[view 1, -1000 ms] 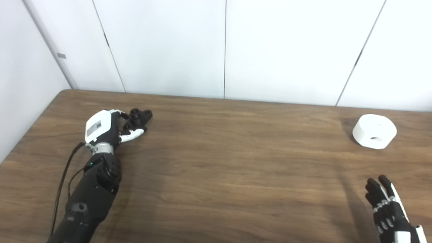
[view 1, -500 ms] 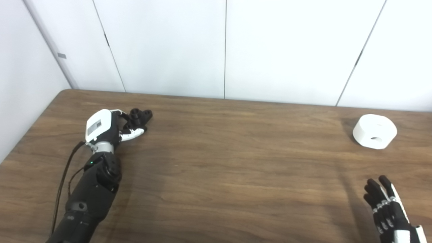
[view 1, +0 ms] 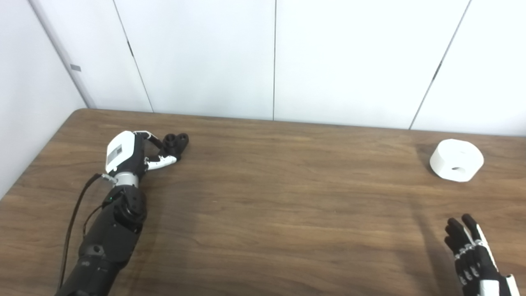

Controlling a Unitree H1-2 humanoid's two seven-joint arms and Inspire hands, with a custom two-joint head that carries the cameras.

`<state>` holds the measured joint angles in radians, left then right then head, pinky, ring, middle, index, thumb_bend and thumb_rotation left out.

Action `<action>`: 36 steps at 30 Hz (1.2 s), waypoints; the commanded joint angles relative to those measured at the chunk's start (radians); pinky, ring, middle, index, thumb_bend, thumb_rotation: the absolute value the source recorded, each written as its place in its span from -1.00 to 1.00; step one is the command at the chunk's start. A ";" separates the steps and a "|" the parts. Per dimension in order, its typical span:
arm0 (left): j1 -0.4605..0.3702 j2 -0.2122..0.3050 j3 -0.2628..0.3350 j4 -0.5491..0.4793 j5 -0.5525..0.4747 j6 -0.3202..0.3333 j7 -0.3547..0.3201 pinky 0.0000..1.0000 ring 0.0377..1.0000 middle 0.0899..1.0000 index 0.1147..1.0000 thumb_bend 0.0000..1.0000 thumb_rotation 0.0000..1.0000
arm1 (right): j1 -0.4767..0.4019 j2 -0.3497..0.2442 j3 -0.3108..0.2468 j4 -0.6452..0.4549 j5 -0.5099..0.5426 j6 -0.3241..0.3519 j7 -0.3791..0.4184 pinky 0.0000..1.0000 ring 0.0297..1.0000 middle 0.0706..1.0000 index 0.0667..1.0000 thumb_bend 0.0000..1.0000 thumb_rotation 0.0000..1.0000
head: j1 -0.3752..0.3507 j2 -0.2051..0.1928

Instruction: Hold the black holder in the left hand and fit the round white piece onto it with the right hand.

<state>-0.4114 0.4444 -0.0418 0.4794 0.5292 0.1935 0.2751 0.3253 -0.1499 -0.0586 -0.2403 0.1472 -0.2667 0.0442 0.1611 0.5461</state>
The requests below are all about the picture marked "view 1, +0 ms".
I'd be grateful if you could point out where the black plastic holder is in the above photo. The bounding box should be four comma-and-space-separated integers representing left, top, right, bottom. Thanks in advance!
158, 133, 189, 162

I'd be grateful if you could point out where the grey wall corner trim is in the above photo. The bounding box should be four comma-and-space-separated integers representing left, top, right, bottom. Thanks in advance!
28, 0, 97, 109

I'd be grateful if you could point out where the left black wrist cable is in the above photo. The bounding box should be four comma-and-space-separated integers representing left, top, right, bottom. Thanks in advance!
59, 173, 118, 288

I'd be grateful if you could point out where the round white plastic piece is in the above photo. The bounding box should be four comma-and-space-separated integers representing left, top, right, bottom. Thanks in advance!
429, 139, 484, 182

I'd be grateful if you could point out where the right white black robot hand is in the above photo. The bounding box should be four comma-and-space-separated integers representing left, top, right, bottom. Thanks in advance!
444, 214, 520, 296

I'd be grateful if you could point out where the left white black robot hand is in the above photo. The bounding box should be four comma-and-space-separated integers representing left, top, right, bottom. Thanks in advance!
105, 130, 180, 176

